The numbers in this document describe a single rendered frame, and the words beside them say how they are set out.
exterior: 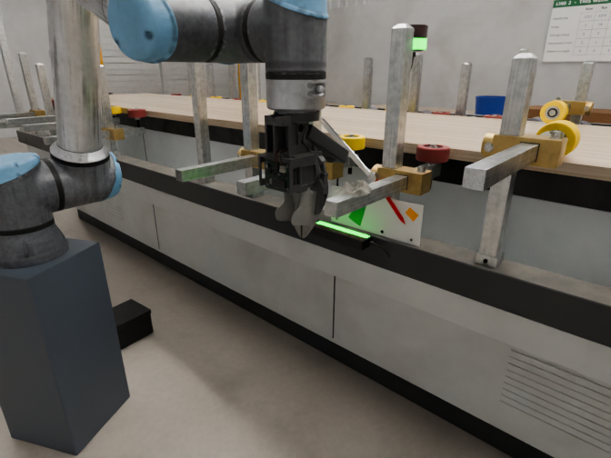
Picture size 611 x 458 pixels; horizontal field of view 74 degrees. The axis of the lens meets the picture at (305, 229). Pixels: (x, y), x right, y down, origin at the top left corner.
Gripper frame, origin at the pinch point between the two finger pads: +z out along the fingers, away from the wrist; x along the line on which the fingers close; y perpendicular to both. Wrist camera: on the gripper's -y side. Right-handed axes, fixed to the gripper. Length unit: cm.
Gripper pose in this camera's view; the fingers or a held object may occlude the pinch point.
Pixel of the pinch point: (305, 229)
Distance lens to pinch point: 71.3
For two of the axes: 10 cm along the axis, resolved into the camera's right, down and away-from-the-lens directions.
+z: 0.0, 9.3, 3.7
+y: -6.6, 2.7, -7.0
